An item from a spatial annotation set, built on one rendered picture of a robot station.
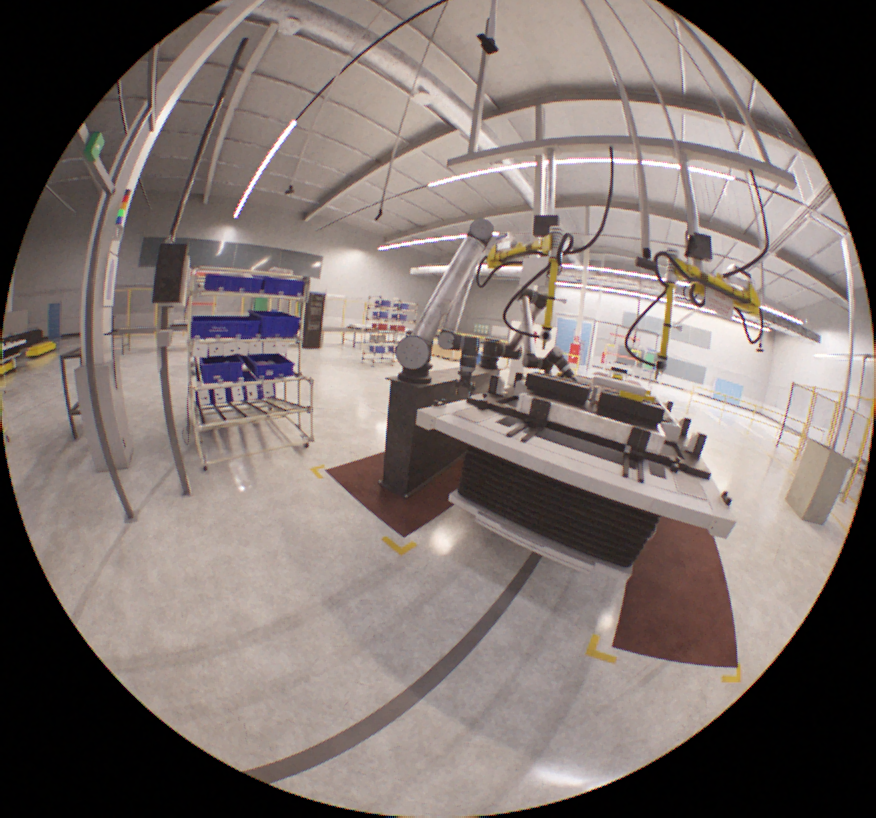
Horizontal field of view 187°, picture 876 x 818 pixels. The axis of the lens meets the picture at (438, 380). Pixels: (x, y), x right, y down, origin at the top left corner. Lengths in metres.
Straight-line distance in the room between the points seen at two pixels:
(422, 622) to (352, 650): 0.37
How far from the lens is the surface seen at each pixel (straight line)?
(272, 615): 1.53
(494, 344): 3.17
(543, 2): 9.53
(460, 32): 10.14
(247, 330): 2.52
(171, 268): 1.58
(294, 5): 7.78
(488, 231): 1.69
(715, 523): 1.35
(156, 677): 1.63
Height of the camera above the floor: 1.32
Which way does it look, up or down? 12 degrees down
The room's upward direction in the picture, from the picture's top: 8 degrees clockwise
